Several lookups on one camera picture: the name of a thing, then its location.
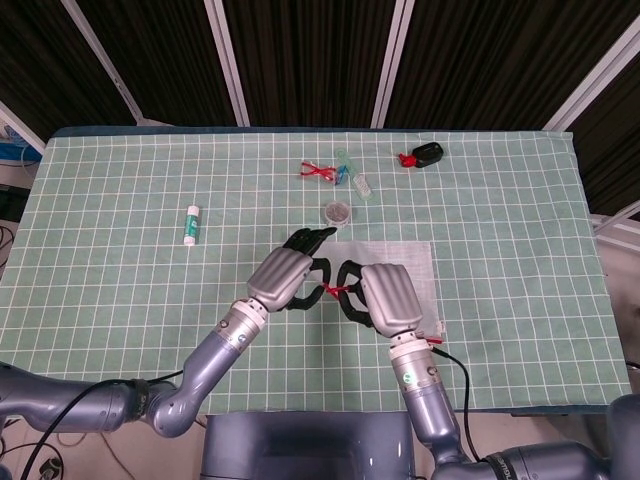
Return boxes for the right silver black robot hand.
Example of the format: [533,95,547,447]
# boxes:
[338,258,426,337]

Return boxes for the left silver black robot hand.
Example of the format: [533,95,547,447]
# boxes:
[246,226,337,315]

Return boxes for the white mesh zipper pouch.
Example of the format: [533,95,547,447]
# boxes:
[312,241,447,347]

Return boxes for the clear round pin jar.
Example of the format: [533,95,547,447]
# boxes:
[322,199,352,226]

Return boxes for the green white glue stick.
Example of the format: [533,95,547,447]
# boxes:
[182,204,203,246]

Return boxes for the red plastic clip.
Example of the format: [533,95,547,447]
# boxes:
[298,158,337,182]

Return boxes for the green white-bristle brush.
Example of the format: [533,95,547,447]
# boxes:
[335,147,375,205]

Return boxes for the dark blue table underlay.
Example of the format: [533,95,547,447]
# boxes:
[48,125,576,140]

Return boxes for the black bottle with red cap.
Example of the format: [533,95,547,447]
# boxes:
[397,141,444,170]

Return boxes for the green white checked tablecloth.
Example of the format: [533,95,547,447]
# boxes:
[0,131,629,414]

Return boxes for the blue-grey robot torso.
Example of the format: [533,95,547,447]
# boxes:
[199,412,417,480]

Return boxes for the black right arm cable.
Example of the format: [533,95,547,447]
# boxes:
[433,347,482,464]

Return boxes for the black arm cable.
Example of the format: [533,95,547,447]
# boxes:
[433,347,482,464]
[27,369,187,480]

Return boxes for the white frame post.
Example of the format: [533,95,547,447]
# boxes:
[60,0,150,127]
[203,0,251,127]
[543,13,640,132]
[368,0,415,130]

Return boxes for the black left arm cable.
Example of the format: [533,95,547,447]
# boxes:
[27,369,187,480]

